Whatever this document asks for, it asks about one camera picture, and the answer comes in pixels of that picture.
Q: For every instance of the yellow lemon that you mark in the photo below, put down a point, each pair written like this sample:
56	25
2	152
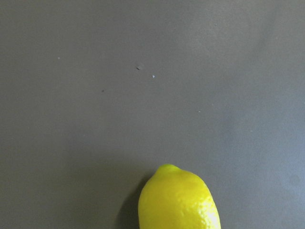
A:
174	198

